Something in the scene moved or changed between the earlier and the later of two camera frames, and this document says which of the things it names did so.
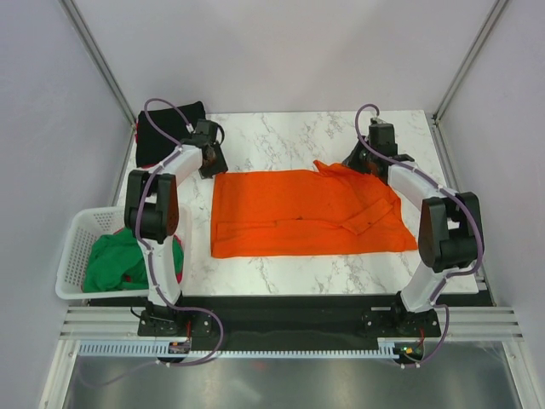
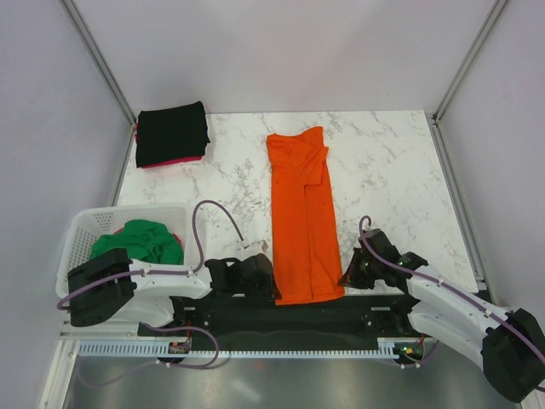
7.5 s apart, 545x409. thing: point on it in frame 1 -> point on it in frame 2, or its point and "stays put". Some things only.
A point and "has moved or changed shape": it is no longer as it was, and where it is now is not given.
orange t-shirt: [334, 210] has moved or changed shape
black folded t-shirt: [153, 146] stays put
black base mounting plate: [275, 322] stays put
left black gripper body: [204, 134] -> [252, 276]
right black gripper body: [370, 157] -> [370, 268]
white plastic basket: [90, 224] stays put
